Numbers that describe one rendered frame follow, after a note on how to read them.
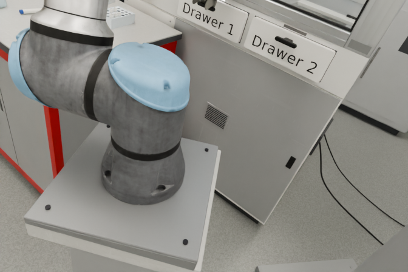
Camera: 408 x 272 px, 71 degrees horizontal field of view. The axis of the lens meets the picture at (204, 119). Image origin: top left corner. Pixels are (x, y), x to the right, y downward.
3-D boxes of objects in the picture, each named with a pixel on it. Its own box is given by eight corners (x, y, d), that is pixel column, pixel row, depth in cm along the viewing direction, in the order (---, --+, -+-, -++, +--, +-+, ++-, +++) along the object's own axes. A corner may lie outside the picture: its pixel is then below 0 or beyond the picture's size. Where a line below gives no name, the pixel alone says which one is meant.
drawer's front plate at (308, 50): (318, 83, 93) (335, 52, 86) (243, 46, 103) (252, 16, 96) (320, 81, 94) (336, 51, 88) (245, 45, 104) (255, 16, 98)
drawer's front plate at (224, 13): (237, 44, 104) (246, 13, 97) (176, 14, 114) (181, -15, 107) (239, 42, 105) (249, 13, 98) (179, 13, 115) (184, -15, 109)
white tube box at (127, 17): (110, 29, 103) (111, 19, 101) (93, 20, 105) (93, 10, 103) (134, 23, 112) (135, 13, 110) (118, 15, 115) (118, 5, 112)
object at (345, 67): (343, 99, 92) (368, 58, 83) (123, -10, 128) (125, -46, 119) (380, 40, 161) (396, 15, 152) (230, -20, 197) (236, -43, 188)
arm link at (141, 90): (167, 165, 42) (178, 85, 35) (85, 138, 44) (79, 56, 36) (191, 121, 52) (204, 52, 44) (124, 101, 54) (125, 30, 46)
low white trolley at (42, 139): (62, 231, 119) (42, 71, 74) (-15, 150, 141) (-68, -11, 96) (158, 161, 161) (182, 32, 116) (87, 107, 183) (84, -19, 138)
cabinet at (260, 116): (261, 235, 139) (346, 101, 91) (116, 126, 175) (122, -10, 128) (317, 144, 208) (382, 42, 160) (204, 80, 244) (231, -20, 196)
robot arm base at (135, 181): (171, 215, 47) (178, 173, 41) (84, 190, 48) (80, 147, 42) (191, 155, 59) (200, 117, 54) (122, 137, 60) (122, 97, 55)
